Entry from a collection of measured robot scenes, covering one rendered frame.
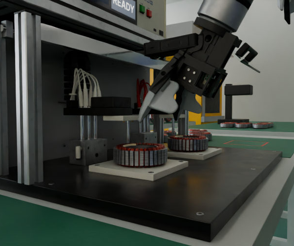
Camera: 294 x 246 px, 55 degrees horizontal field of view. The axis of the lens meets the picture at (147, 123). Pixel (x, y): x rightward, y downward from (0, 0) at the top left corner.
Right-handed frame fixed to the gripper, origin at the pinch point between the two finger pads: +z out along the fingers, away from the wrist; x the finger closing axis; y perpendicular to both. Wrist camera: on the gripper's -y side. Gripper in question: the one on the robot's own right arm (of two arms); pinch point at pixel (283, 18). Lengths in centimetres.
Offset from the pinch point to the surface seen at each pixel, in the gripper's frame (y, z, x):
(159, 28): -34.4, -0.3, -10.5
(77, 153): -34, 35, -46
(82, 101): -35, 24, -43
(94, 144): -33, 34, -42
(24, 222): -20, 40, -68
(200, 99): -151, 10, 303
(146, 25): -34.2, 0.7, -18.2
